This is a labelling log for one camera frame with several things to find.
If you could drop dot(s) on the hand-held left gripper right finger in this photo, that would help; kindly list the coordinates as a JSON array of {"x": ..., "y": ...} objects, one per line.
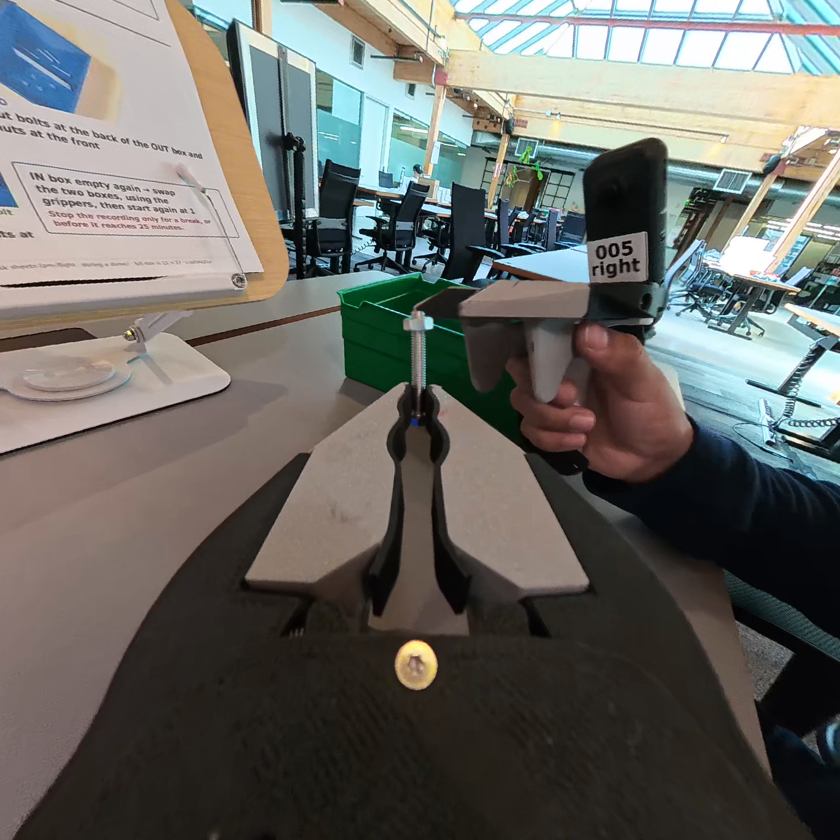
[{"x": 505, "y": 525}]

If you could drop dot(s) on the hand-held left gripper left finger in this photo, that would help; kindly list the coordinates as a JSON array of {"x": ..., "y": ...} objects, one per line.
[{"x": 328, "y": 518}]

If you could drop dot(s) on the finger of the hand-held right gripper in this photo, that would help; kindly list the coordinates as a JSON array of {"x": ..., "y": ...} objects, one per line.
[
  {"x": 525, "y": 302},
  {"x": 485, "y": 348}
]

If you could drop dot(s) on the silver hex bolt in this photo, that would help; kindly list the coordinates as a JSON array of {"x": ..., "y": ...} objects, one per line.
[{"x": 418, "y": 367}]

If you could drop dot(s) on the green plastic bin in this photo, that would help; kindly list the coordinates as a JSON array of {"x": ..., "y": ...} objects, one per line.
[{"x": 380, "y": 341}]

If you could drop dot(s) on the person's right forearm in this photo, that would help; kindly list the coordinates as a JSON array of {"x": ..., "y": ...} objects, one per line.
[{"x": 754, "y": 518}]

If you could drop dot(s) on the person's right hand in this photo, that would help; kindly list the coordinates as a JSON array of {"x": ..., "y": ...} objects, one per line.
[{"x": 630, "y": 407}]

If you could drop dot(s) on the wood edged office desk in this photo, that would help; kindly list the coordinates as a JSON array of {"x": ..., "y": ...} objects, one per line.
[{"x": 544, "y": 262}]

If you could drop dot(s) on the hanging green plant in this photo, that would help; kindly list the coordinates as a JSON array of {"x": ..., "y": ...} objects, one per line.
[{"x": 525, "y": 167}]

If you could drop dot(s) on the group of black office chairs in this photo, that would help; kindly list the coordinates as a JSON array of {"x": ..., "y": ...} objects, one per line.
[{"x": 459, "y": 223}]

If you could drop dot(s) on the grey mesh office chair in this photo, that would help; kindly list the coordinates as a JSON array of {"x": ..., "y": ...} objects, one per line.
[{"x": 787, "y": 617}]

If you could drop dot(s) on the grey panel on black stand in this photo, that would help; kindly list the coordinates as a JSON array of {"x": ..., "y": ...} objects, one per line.
[{"x": 269, "y": 98}]

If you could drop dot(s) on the printed instruction sheet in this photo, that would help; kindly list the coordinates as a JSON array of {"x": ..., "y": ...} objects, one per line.
[{"x": 98, "y": 164}]

